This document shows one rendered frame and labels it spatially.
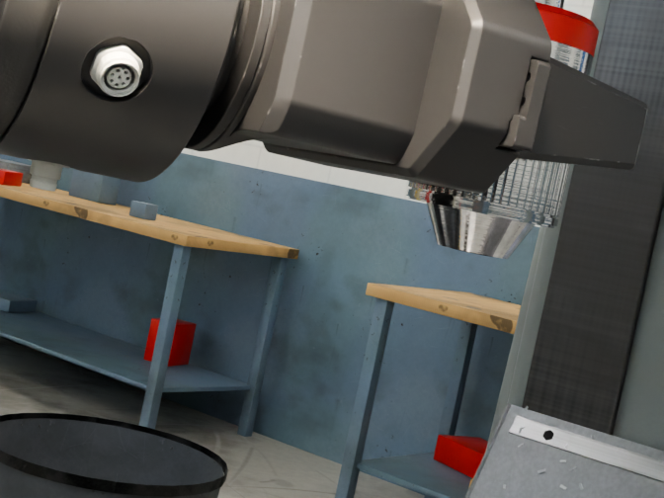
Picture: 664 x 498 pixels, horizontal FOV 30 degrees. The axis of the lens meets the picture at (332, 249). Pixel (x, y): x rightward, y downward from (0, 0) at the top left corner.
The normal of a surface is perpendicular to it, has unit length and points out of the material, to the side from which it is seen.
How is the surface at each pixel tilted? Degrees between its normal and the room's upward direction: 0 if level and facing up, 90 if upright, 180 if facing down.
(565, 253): 90
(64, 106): 133
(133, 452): 86
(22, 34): 112
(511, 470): 64
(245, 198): 90
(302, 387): 90
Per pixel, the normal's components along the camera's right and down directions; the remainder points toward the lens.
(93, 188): -0.62, -0.08
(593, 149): 0.47, 0.14
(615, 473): -0.43, -0.51
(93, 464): 0.16, 0.02
